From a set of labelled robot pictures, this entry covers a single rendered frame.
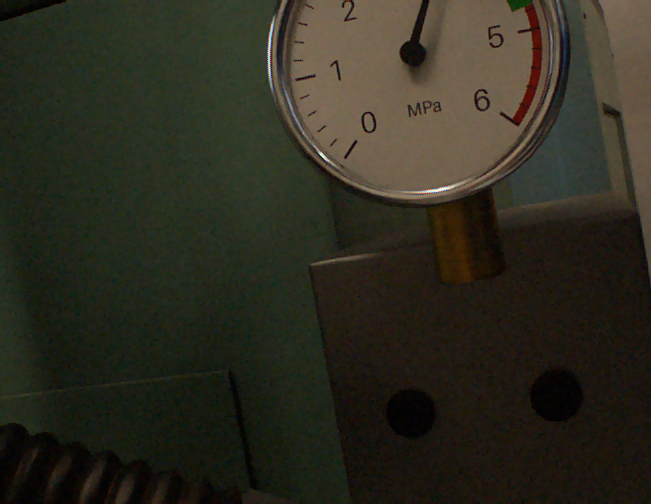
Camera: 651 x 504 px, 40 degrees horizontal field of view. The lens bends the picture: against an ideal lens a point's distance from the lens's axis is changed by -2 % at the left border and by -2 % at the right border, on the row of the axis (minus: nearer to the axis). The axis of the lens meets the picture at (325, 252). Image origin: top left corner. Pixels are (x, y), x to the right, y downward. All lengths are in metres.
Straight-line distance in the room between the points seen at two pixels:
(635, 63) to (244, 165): 2.45
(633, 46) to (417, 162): 2.51
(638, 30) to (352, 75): 2.52
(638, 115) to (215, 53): 2.44
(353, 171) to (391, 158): 0.01
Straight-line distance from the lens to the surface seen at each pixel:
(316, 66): 0.20
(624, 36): 2.70
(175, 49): 0.28
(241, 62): 0.27
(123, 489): 0.18
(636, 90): 2.69
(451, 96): 0.19
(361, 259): 0.22
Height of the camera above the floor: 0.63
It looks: 3 degrees down
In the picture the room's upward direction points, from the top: 10 degrees counter-clockwise
